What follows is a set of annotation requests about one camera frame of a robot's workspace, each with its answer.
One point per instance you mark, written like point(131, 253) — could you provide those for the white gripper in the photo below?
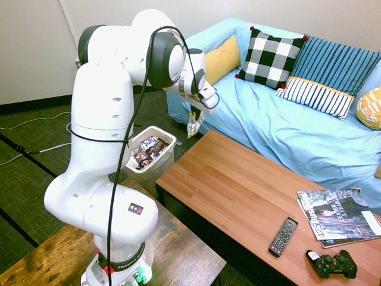
point(205, 99)

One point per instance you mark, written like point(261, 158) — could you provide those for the yellow chip bag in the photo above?
point(193, 126)

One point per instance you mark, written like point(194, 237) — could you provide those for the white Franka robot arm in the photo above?
point(101, 119)

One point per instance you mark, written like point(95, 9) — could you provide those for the white plastic trash bin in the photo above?
point(171, 140)

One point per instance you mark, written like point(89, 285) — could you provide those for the brown snack wrapper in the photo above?
point(162, 145)

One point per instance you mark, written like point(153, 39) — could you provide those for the hint water bottle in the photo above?
point(149, 143)

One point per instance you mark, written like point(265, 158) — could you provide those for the plain mustard yellow pillow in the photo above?
point(223, 59)

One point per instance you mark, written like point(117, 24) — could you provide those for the orange brown candy wrapper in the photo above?
point(143, 158)

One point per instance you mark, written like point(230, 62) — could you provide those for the light blue covered sofa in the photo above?
point(282, 134)

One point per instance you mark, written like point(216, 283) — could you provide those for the wooden coffee table black legs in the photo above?
point(238, 193)

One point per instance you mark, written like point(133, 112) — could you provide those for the black white checkered pillow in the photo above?
point(268, 59)

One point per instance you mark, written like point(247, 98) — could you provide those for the white navy striped lumbar pillow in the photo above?
point(315, 95)

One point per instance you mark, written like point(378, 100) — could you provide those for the rustic wooden robot table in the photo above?
point(184, 256)

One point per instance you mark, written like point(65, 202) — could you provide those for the blue striped square pillow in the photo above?
point(333, 62)

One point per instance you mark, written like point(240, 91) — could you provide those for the black tv remote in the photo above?
point(282, 236)

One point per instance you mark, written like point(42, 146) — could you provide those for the dark cover business magazine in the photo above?
point(336, 214)

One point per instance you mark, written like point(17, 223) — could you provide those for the yellow white patterned bolster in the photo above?
point(370, 108)

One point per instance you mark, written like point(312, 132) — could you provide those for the small black labelled device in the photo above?
point(312, 257)

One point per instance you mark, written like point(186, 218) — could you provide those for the mustard striped pillow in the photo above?
point(379, 171)

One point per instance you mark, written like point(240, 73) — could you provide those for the black game controller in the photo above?
point(336, 265)

